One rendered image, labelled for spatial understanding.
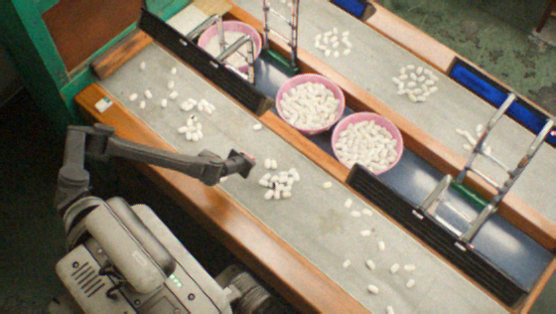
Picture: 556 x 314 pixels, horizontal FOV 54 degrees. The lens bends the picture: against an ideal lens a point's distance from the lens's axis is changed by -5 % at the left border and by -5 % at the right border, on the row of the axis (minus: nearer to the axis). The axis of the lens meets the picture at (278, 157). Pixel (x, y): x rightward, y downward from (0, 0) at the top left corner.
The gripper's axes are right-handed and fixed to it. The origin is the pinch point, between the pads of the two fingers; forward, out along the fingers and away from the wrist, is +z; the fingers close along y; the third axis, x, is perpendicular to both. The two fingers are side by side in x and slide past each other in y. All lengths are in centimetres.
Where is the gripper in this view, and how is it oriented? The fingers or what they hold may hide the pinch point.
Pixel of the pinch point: (252, 159)
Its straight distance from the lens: 207.9
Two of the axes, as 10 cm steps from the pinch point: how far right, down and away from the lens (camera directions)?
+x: -4.2, 8.0, 4.2
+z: 5.1, -1.7, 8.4
